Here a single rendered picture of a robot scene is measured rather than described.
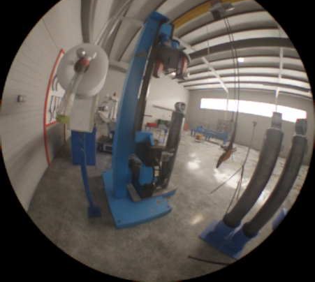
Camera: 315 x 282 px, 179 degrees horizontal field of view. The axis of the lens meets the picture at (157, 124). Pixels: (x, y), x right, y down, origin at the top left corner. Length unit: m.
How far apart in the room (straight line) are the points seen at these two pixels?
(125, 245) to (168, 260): 0.49
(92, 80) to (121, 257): 1.51
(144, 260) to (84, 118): 1.46
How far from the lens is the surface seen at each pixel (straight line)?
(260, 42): 5.95
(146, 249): 1.42
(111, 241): 1.43
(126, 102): 1.07
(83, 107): 0.75
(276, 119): 1.12
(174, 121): 1.47
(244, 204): 1.26
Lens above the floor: 1.37
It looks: 5 degrees down
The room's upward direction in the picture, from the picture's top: 11 degrees clockwise
